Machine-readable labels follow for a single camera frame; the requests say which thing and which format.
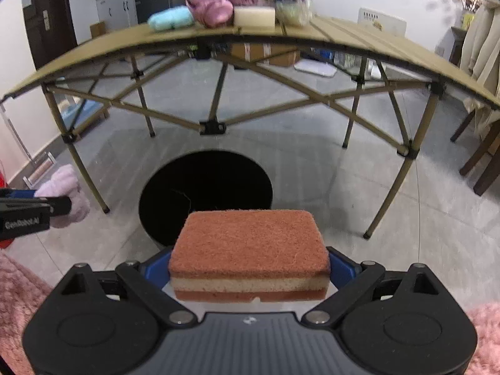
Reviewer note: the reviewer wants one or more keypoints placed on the green vase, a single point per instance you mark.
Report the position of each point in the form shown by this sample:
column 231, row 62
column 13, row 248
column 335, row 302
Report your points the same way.
column 468, row 20

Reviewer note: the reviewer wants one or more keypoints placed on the tan folding table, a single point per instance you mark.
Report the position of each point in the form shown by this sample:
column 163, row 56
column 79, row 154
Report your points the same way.
column 117, row 43

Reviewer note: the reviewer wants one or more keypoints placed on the light blue plush toy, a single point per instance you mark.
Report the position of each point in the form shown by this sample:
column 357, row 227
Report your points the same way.
column 170, row 19

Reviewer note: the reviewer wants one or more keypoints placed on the white floor tray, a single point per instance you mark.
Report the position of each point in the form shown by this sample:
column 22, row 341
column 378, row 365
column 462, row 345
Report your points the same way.
column 314, row 67

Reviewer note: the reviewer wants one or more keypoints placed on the small cardboard box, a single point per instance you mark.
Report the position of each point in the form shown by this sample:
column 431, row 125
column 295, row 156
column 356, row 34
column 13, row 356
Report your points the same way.
column 97, row 30

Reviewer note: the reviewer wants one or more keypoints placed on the red plastic bucket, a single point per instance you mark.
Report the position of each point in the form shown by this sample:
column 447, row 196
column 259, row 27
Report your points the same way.
column 2, row 181

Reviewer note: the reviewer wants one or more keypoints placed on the white foam block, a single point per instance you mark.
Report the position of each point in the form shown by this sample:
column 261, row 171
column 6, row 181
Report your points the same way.
column 254, row 17

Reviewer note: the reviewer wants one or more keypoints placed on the taped cardboard box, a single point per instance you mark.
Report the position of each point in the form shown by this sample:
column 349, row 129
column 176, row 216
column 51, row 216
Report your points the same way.
column 254, row 52

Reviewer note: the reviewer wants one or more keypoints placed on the dark brown door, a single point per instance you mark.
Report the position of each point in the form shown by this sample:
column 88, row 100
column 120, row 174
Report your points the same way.
column 47, row 7

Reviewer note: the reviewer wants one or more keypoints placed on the beige hanging coat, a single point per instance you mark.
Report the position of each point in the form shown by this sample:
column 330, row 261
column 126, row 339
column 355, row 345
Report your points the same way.
column 484, row 47

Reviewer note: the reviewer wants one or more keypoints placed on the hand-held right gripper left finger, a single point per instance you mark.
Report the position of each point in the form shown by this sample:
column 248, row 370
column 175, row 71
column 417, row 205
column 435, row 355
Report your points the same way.
column 154, row 270

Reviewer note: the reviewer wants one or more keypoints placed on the white cabinet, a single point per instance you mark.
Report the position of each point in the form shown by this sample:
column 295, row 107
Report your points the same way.
column 117, row 4

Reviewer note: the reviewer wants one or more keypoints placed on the red and cream sponge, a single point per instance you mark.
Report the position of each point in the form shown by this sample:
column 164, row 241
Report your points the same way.
column 250, row 242

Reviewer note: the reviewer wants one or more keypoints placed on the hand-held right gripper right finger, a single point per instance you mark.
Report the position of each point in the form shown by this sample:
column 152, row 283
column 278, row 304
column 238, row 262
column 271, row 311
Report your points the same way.
column 344, row 270

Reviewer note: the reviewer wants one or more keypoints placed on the blue plastic tray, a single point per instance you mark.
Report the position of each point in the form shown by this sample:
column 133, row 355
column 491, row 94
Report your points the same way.
column 84, row 114

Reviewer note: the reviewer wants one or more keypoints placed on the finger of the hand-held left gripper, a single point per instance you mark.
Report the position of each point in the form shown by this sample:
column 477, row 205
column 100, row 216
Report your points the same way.
column 58, row 206
column 17, row 194

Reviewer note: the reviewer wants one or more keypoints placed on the pale pink plush toy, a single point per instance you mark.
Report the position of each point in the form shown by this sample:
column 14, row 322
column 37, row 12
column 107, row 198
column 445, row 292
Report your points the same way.
column 66, row 185

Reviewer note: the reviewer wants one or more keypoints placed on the black round trash bin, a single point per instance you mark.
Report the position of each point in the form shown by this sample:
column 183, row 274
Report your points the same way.
column 207, row 187

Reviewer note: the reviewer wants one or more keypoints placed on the white wall board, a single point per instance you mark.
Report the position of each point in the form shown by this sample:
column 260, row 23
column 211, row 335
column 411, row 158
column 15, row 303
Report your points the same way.
column 381, row 19

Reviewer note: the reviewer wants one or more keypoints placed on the white metal floor stand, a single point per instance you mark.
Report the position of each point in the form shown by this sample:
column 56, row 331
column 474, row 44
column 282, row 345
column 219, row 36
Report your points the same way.
column 39, row 168

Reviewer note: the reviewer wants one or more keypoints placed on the dark wooden chair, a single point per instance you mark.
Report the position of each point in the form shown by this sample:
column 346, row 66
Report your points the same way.
column 482, row 152

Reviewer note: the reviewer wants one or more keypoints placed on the dark wooden side table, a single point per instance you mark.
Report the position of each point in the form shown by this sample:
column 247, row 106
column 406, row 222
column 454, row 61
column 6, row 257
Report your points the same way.
column 456, row 45

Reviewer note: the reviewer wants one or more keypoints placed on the clear plastic bag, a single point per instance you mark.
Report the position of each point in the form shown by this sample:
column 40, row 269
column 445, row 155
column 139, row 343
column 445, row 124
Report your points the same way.
column 293, row 13

